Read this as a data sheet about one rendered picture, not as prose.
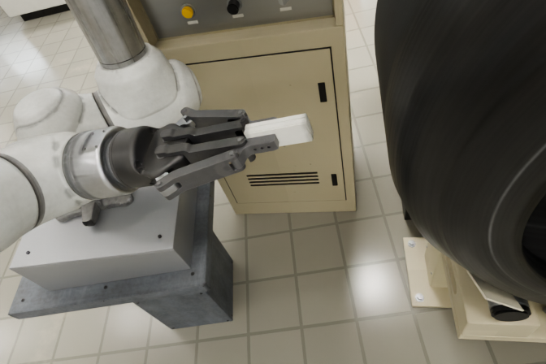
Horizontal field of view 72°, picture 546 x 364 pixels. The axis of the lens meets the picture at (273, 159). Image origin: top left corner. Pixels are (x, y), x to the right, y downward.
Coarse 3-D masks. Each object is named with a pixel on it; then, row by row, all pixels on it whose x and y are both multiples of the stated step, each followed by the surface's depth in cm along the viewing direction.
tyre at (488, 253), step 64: (384, 0) 35; (448, 0) 22; (512, 0) 19; (384, 64) 34; (448, 64) 22; (512, 64) 20; (448, 128) 24; (512, 128) 21; (448, 192) 28; (512, 192) 25; (448, 256) 38; (512, 256) 32
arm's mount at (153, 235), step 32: (192, 192) 98; (64, 224) 88; (96, 224) 87; (128, 224) 85; (160, 224) 84; (192, 224) 94; (32, 256) 83; (64, 256) 82; (96, 256) 81; (128, 256) 81; (160, 256) 82
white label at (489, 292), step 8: (480, 280) 43; (480, 288) 41; (488, 288) 42; (496, 288) 43; (488, 296) 41; (496, 296) 42; (504, 296) 43; (512, 296) 44; (504, 304) 41; (512, 304) 42
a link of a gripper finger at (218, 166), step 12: (216, 156) 40; (228, 156) 39; (180, 168) 41; (192, 168) 40; (204, 168) 40; (216, 168) 40; (228, 168) 40; (240, 168) 41; (168, 180) 40; (180, 180) 41; (192, 180) 41; (204, 180) 41; (180, 192) 42
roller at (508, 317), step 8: (488, 304) 48; (496, 304) 47; (520, 304) 46; (528, 304) 46; (496, 312) 47; (504, 312) 46; (512, 312) 46; (520, 312) 45; (528, 312) 46; (504, 320) 48; (512, 320) 48; (520, 320) 47
